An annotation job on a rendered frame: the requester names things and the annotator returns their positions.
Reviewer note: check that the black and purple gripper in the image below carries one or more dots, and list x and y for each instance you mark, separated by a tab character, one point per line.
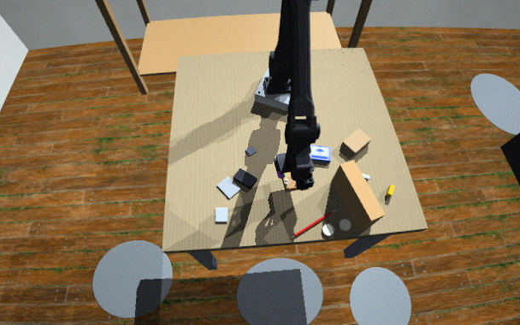
280	167

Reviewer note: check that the small yellow block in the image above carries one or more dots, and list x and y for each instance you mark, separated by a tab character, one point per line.
390	191

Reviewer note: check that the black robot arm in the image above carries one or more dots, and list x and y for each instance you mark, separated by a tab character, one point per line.
293	54

